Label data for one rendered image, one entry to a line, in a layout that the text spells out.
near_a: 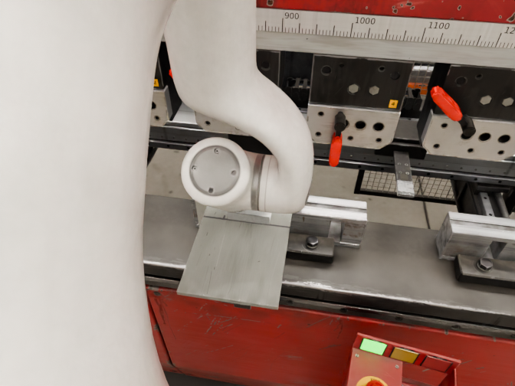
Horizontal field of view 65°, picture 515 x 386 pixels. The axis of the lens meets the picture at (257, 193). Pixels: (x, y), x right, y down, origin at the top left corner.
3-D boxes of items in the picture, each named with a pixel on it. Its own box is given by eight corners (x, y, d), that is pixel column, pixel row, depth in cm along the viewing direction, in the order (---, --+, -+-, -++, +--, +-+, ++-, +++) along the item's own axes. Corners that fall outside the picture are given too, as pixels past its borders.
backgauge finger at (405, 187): (375, 197, 90) (381, 181, 86) (372, 129, 108) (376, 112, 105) (432, 204, 89) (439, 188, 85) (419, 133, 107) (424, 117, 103)
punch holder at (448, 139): (418, 153, 71) (451, 65, 59) (414, 125, 77) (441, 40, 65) (510, 163, 69) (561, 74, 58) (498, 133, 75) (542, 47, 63)
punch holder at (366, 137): (304, 142, 73) (313, 54, 62) (307, 115, 79) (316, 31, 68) (389, 150, 72) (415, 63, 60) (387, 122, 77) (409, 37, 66)
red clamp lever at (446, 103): (440, 91, 58) (478, 132, 62) (436, 76, 61) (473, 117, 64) (429, 99, 59) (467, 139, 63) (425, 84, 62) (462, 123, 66)
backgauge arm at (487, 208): (471, 269, 106) (493, 234, 96) (436, 125, 151) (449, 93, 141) (503, 273, 105) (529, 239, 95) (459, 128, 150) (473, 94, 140)
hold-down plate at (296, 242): (201, 246, 94) (200, 238, 92) (207, 229, 98) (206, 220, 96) (332, 264, 91) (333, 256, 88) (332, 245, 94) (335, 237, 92)
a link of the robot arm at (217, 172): (269, 159, 61) (208, 153, 62) (260, 139, 47) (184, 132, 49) (262, 215, 60) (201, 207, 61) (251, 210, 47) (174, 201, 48)
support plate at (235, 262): (177, 295, 72) (176, 292, 71) (213, 191, 91) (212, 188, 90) (277, 310, 70) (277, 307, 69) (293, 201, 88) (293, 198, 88)
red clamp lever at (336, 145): (327, 168, 72) (335, 122, 65) (328, 154, 74) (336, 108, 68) (337, 169, 71) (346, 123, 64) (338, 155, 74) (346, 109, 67)
